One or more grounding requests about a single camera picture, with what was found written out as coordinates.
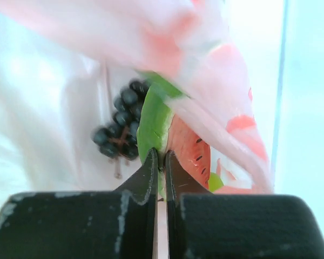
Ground pink plastic bag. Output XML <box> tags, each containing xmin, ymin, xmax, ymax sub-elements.
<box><xmin>0</xmin><ymin>0</ymin><xmax>276</xmax><ymax>195</ymax></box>

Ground black fake grapes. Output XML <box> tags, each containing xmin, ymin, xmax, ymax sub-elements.
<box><xmin>91</xmin><ymin>78</ymin><xmax>151</xmax><ymax>179</ymax></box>

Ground small green fake fruit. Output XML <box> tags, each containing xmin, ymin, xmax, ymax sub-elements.
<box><xmin>208</xmin><ymin>172</ymin><xmax>224</xmax><ymax>193</ymax></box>

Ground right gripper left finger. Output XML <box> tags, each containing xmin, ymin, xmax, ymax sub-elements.
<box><xmin>0</xmin><ymin>149</ymin><xmax>158</xmax><ymax>259</ymax></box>

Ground fake watermelon slice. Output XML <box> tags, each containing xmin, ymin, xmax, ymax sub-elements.
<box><xmin>137</xmin><ymin>84</ymin><xmax>211</xmax><ymax>199</ymax></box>

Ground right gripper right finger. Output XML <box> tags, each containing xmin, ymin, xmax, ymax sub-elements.
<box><xmin>165</xmin><ymin>152</ymin><xmax>324</xmax><ymax>258</ymax></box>

